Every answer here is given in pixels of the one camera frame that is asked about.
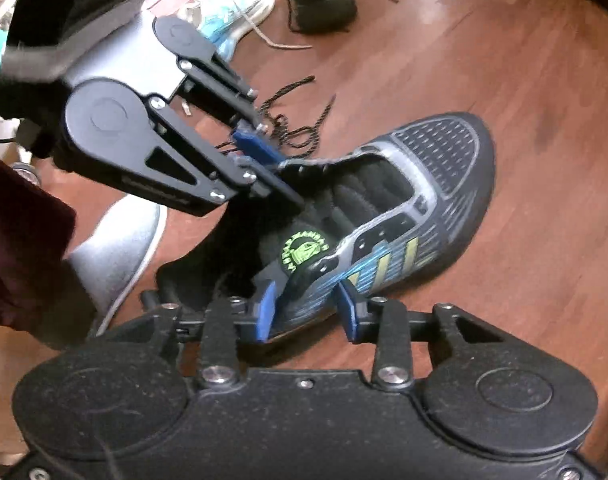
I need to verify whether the grey knit shoe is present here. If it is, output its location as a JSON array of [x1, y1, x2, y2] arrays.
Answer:
[[66, 197, 167, 338]]

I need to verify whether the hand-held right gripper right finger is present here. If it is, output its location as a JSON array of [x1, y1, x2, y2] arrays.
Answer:
[[336, 280, 514, 392]]

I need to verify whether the white blue sneaker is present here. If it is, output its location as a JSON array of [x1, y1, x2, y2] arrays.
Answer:
[[176, 0, 312, 58]]

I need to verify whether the person's maroon trouser leg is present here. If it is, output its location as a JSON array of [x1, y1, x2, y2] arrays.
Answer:
[[0, 150, 97, 351]]

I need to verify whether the black grey mesh shoe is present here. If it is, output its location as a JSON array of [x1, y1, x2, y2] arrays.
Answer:
[[154, 111, 497, 356]]

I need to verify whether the black speckled shoelace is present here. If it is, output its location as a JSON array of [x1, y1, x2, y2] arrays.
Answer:
[[256, 76, 337, 153]]

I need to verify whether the white caster wheel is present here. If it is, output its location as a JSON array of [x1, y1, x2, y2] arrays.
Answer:
[[11, 162, 40, 188]]

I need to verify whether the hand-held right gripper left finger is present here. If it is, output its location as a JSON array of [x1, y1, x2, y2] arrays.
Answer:
[[139, 280, 279, 392]]

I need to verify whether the person's left hand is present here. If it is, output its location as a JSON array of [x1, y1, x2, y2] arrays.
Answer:
[[0, 74, 71, 159]]

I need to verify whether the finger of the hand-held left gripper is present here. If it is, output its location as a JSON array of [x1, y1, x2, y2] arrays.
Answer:
[[176, 50, 287, 167], [118, 97, 305, 219]]

